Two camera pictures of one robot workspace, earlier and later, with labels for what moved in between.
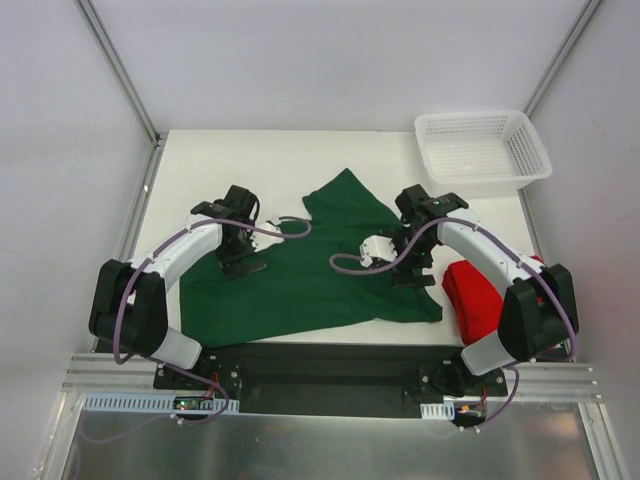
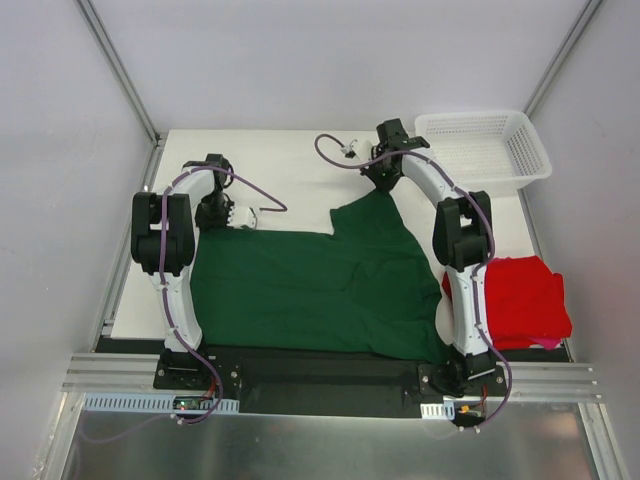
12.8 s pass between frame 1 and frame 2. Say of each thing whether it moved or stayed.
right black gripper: moved
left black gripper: moved
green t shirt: moved
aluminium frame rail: stayed
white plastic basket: stayed
